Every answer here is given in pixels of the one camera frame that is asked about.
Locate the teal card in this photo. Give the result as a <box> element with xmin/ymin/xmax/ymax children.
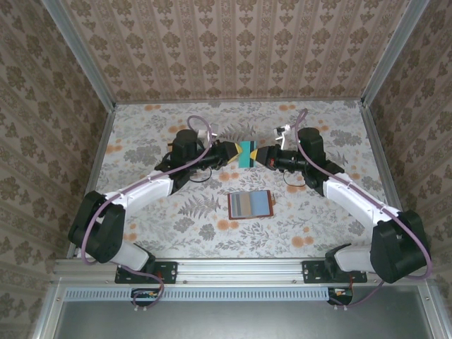
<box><xmin>237</xmin><ymin>140</ymin><xmax>259</xmax><ymax>169</ymax></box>

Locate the floral tablecloth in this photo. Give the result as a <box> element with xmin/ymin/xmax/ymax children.
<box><xmin>76</xmin><ymin>100</ymin><xmax>407</xmax><ymax>259</ymax></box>

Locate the black connector board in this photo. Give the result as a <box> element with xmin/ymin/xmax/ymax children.
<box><xmin>326</xmin><ymin>286</ymin><xmax>355</xmax><ymax>307</ymax></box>
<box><xmin>130</xmin><ymin>287</ymin><xmax>164</xmax><ymax>307</ymax></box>

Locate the grey metal panel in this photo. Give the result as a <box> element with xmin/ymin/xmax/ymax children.
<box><xmin>33</xmin><ymin>299</ymin><xmax>446</xmax><ymax>339</ymax></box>

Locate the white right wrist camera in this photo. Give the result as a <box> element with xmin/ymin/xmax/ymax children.
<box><xmin>273</xmin><ymin>123</ymin><xmax>295</xmax><ymax>143</ymax></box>

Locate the thin black cable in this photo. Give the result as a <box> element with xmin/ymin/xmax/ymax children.
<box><xmin>189</xmin><ymin>167</ymin><xmax>213</xmax><ymax>184</ymax></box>
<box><xmin>283</xmin><ymin>171</ymin><xmax>307</xmax><ymax>187</ymax></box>

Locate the aluminium side rail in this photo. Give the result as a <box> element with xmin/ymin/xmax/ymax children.
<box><xmin>358</xmin><ymin>100</ymin><xmax>420</xmax><ymax>257</ymax></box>
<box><xmin>66</xmin><ymin>104</ymin><xmax>117</xmax><ymax>259</ymax></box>

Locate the long aluminium base rail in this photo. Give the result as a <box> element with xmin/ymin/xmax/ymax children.
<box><xmin>52</xmin><ymin>256</ymin><xmax>431</xmax><ymax>286</ymax></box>

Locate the aluminium frame post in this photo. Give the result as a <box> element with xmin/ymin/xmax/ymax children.
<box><xmin>39</xmin><ymin>0</ymin><xmax>117</xmax><ymax>110</ymax></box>
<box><xmin>360</xmin><ymin>0</ymin><xmax>431</xmax><ymax>109</ymax></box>

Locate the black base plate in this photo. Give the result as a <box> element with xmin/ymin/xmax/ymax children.
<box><xmin>114</xmin><ymin>260</ymin><xmax>179</xmax><ymax>285</ymax></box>
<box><xmin>302</xmin><ymin>260</ymin><xmax>368</xmax><ymax>285</ymax></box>

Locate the white slotted cable duct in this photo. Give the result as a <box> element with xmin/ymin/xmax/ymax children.
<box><xmin>65</xmin><ymin>286</ymin><xmax>332</xmax><ymax>302</ymax></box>

